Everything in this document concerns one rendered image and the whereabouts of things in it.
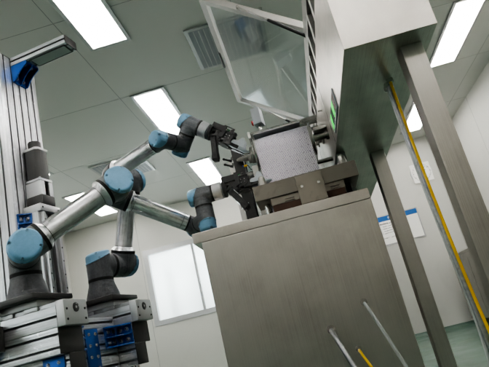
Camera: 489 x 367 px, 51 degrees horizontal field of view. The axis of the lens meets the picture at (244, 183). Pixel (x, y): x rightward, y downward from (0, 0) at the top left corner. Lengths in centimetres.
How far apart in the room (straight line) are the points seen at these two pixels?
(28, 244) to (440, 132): 138
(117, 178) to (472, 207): 129
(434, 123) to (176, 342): 683
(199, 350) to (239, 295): 603
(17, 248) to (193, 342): 608
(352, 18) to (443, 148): 42
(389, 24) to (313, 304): 93
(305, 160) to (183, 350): 600
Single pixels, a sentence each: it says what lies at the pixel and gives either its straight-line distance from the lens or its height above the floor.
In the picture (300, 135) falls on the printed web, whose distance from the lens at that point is 220.
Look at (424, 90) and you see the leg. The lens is 145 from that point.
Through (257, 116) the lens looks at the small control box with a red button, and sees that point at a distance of 288.
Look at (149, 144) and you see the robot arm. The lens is 228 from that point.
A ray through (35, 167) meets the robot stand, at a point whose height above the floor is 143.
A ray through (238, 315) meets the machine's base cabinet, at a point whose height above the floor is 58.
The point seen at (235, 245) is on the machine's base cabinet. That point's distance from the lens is 185.
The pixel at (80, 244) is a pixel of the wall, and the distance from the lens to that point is 860.
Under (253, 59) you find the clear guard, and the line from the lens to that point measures 274.
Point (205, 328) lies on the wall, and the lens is 781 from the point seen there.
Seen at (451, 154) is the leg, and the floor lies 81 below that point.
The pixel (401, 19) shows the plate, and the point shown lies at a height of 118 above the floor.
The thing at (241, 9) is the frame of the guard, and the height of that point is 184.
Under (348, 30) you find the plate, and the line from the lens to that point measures 144.
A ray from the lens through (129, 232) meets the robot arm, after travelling 257.
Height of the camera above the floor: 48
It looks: 17 degrees up
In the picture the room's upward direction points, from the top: 14 degrees counter-clockwise
